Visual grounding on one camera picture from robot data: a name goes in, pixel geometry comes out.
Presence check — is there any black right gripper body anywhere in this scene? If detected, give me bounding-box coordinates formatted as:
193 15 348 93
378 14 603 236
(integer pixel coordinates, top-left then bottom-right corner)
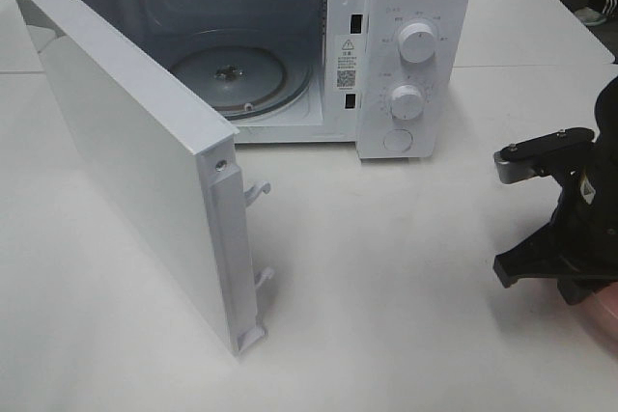
549 80 617 305

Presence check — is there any glass microwave turntable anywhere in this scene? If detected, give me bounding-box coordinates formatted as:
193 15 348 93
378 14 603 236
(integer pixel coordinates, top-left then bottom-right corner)
170 45 287 117

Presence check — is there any white microwave door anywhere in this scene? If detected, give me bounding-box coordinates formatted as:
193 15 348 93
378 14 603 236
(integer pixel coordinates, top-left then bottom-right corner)
16 0 272 354

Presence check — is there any white lower timer knob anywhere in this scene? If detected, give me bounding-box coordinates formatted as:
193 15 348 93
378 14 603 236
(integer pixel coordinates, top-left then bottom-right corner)
389 84 427 121

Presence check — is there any white microwave oven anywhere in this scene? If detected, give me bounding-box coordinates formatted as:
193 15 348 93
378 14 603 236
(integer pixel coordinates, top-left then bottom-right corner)
84 0 468 159

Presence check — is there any pink round plate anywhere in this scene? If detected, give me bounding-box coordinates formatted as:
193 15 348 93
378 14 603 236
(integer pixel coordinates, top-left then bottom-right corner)
580 284 617 338

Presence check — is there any round white door release button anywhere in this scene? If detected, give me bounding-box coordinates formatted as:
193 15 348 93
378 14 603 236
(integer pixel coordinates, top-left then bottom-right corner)
383 129 413 152

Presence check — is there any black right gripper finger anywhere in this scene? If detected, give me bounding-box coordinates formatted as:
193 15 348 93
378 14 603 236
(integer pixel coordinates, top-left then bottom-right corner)
493 224 617 288
493 127 595 185

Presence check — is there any white upper microwave knob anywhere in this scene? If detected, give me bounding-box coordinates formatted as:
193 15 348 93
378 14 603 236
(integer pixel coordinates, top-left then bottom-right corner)
397 18 437 64

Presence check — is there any white warning label sticker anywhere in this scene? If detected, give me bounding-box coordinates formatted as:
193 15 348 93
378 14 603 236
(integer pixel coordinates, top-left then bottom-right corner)
334 35 363 91

